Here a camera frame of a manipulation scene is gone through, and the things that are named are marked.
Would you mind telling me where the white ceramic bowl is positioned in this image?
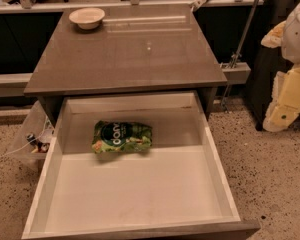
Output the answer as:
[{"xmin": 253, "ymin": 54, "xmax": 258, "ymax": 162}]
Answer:
[{"xmin": 69, "ymin": 8, "xmax": 105, "ymax": 30}]

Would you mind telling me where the grey drawer cabinet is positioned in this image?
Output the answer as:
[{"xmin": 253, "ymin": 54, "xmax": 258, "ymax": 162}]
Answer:
[{"xmin": 24, "ymin": 5, "xmax": 226, "ymax": 121}]

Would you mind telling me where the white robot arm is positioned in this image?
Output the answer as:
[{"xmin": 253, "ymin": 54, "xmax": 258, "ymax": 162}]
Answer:
[{"xmin": 261, "ymin": 3, "xmax": 300, "ymax": 132}]

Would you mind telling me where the white cable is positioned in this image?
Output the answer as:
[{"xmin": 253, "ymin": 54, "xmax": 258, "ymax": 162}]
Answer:
[{"xmin": 0, "ymin": 118, "xmax": 49, "ymax": 162}]

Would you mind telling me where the green chip bag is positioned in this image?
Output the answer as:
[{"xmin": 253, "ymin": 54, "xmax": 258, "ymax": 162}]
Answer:
[{"xmin": 92, "ymin": 121, "xmax": 152, "ymax": 154}]

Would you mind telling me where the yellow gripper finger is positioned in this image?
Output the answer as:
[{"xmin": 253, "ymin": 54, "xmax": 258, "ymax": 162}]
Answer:
[
  {"xmin": 263, "ymin": 65, "xmax": 300, "ymax": 132},
  {"xmin": 261, "ymin": 21, "xmax": 286, "ymax": 48}
]

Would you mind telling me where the open white bottom drawer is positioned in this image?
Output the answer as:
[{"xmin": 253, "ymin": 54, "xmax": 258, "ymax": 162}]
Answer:
[{"xmin": 22, "ymin": 91, "xmax": 260, "ymax": 240}]

